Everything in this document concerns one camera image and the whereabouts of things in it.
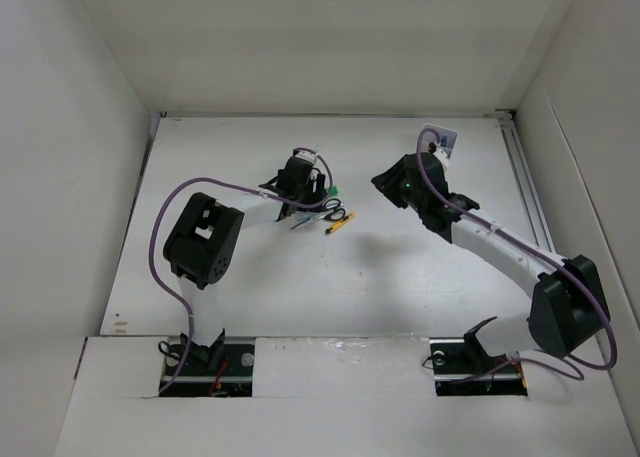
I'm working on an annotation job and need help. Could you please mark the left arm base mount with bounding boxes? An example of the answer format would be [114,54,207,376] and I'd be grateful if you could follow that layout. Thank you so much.
[158,334,255,398]

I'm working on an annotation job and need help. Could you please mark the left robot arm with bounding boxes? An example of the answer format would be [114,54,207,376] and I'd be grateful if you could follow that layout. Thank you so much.
[148,148,333,374]

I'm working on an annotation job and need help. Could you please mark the aluminium rail right side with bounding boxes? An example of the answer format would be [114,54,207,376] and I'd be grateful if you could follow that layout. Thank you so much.
[493,111,556,253]

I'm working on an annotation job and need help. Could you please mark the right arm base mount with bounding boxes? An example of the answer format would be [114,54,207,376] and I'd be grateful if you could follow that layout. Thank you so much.
[422,317,528,397]

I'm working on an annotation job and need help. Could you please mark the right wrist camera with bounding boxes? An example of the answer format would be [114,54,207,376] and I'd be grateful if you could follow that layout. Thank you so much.
[429,142,450,171]

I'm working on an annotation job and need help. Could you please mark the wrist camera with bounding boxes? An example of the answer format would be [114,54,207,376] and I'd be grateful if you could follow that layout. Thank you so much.
[429,142,450,171]
[293,148,318,166]

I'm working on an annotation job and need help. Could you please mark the black handled scissors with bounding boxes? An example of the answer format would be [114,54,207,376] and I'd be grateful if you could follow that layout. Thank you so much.
[291,197,346,230]

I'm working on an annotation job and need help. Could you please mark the white divided container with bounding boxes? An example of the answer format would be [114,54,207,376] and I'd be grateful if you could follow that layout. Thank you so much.
[418,123,458,157]

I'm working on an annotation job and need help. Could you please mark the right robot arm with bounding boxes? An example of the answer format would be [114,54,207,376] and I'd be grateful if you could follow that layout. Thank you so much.
[371,153,610,371]

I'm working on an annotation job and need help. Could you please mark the yellow utility knife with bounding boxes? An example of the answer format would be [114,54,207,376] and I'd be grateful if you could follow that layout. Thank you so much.
[325,212,356,235]

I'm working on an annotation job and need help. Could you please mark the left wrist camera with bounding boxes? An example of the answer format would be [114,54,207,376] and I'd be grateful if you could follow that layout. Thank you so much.
[293,148,318,166]

